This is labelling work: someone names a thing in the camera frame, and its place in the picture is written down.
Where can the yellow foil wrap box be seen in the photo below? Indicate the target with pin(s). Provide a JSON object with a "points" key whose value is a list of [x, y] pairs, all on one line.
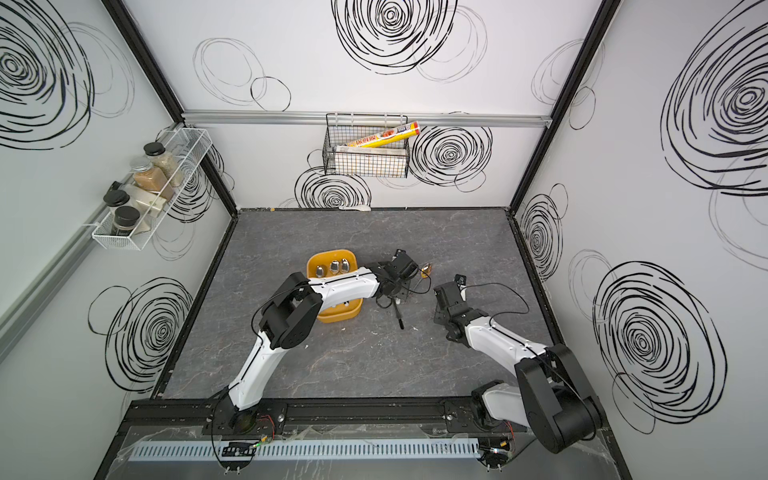
{"points": [[389, 136]]}

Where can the yellow plastic storage box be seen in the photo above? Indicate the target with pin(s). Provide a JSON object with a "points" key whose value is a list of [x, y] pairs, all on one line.
{"points": [[325, 265]]}

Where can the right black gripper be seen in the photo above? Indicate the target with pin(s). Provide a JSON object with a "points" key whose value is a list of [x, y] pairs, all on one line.
{"points": [[438, 315]]}

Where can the spice jar black lid far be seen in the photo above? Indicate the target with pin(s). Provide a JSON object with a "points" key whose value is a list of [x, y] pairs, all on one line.
{"points": [[164, 160]]}

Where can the front spice jar black lid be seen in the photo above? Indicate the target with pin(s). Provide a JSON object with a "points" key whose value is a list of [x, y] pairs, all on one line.
{"points": [[125, 220]]}

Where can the clear acrylic wall shelf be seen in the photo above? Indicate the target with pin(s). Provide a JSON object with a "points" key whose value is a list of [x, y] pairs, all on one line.
{"points": [[192, 198]]}

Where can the dark spice jar black lid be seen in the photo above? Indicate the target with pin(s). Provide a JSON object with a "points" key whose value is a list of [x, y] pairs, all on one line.
{"points": [[117, 198]]}

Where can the black handle spoon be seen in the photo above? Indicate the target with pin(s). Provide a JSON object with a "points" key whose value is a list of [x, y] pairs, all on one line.
{"points": [[399, 315]]}

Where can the white slotted cable duct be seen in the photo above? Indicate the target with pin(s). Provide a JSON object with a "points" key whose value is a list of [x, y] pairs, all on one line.
{"points": [[278, 450]]}

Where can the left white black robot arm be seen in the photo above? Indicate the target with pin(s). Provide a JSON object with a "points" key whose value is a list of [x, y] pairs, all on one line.
{"points": [[288, 316]]}

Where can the brown spice jar clear lid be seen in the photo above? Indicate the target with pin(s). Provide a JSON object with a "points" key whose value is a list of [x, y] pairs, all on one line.
{"points": [[150, 178]]}

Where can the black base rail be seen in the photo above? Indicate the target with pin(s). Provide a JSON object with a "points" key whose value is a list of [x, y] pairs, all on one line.
{"points": [[283, 416]]}

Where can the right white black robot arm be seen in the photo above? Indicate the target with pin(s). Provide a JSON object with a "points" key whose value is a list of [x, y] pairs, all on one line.
{"points": [[552, 397]]}

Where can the black wire wall basket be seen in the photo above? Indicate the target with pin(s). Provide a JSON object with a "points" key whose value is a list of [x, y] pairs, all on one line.
{"points": [[340, 158]]}

